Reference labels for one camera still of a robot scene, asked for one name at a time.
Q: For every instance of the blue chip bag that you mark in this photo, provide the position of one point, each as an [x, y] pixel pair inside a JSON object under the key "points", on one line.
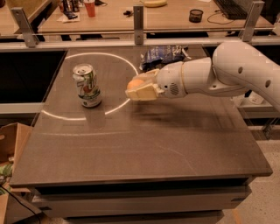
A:
{"points": [[159, 56]]}

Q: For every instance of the red plastic cup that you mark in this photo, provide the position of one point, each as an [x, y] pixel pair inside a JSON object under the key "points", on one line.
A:
{"points": [[90, 7]]}

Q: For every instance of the metal rail bracket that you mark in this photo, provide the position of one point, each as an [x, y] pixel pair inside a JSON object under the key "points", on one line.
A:
{"points": [[247, 32], [138, 20], [30, 38]]}

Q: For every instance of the cardboard box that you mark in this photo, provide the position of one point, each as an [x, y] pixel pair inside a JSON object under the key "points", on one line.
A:
{"points": [[13, 139]]}

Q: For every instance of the yellow banana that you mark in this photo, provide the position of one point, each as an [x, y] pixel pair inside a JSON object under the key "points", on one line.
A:
{"points": [[154, 3]]}

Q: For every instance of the orange fruit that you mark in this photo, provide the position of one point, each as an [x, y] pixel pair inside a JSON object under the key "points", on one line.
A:
{"points": [[134, 83]]}

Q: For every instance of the black mesh pen cup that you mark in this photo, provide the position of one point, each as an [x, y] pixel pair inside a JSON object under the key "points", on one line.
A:
{"points": [[195, 16]]}

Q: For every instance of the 7up soda can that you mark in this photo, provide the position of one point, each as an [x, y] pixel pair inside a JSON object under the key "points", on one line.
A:
{"points": [[85, 81]]}

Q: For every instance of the metal rail bracket right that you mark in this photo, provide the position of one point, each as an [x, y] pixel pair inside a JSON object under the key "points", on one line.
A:
{"points": [[247, 32]]}

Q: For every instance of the black keyboard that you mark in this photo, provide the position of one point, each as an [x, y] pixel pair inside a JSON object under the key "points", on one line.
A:
{"points": [[231, 9]]}

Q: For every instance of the metal rail bracket left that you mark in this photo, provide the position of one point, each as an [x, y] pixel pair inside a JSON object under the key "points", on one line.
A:
{"points": [[30, 38]]}

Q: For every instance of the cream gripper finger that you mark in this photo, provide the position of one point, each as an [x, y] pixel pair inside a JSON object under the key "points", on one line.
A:
{"points": [[148, 76], [144, 92]]}

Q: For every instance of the metal rail bracket middle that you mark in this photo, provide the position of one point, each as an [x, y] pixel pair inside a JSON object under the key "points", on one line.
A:
{"points": [[138, 20]]}

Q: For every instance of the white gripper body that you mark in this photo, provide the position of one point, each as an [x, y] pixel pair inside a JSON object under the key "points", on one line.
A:
{"points": [[170, 79]]}

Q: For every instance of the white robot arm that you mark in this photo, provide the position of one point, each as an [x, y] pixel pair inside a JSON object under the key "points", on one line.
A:
{"points": [[233, 69]]}

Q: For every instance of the grey drawer cabinet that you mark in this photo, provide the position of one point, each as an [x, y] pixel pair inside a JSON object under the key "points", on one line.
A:
{"points": [[132, 199]]}

